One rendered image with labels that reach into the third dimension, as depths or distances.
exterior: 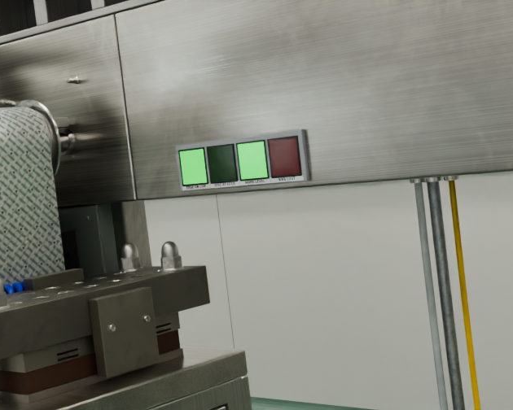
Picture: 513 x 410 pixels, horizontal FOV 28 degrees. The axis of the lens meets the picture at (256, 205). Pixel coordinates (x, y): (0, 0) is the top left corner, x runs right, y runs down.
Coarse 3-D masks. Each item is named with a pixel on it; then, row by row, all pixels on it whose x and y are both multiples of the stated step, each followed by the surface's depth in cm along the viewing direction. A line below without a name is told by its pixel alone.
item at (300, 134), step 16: (192, 144) 152; (208, 144) 150; (224, 144) 148; (304, 144) 138; (208, 160) 150; (304, 160) 138; (208, 176) 151; (240, 176) 146; (272, 176) 142; (288, 176) 140; (304, 176) 138
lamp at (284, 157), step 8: (272, 144) 141; (280, 144) 140; (288, 144) 140; (296, 144) 139; (272, 152) 142; (280, 152) 141; (288, 152) 140; (296, 152) 139; (272, 160) 142; (280, 160) 141; (288, 160) 140; (296, 160) 139; (272, 168) 142; (280, 168) 141; (288, 168) 140; (296, 168) 139
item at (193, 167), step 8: (184, 152) 153; (192, 152) 152; (200, 152) 151; (184, 160) 153; (192, 160) 152; (200, 160) 151; (184, 168) 154; (192, 168) 153; (200, 168) 151; (184, 176) 154; (192, 176) 153; (200, 176) 152; (184, 184) 154
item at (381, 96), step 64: (192, 0) 149; (256, 0) 141; (320, 0) 134; (384, 0) 127; (448, 0) 121; (512, 0) 116; (0, 64) 183; (64, 64) 171; (128, 64) 160; (192, 64) 151; (256, 64) 143; (320, 64) 135; (384, 64) 128; (448, 64) 122; (512, 64) 117; (64, 128) 173; (128, 128) 163; (192, 128) 153; (256, 128) 144; (320, 128) 136; (384, 128) 130; (448, 128) 123; (512, 128) 118; (64, 192) 175; (128, 192) 164; (192, 192) 154
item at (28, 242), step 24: (0, 192) 155; (24, 192) 158; (48, 192) 162; (0, 216) 155; (24, 216) 158; (48, 216) 161; (0, 240) 155; (24, 240) 158; (48, 240) 161; (0, 264) 154; (24, 264) 158; (48, 264) 161
